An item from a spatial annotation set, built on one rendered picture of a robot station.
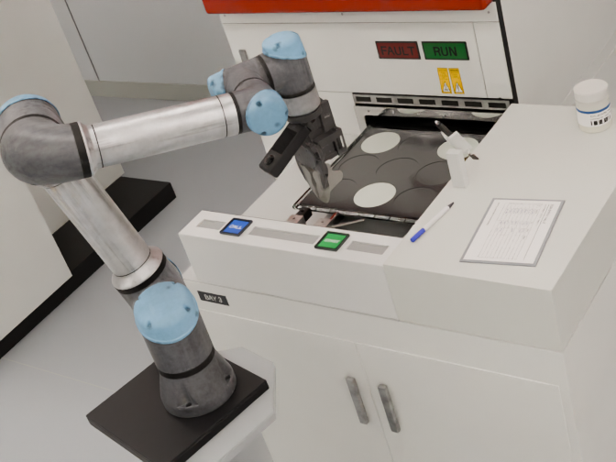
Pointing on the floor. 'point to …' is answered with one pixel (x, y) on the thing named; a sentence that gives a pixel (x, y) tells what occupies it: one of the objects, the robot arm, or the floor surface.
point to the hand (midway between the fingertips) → (321, 198)
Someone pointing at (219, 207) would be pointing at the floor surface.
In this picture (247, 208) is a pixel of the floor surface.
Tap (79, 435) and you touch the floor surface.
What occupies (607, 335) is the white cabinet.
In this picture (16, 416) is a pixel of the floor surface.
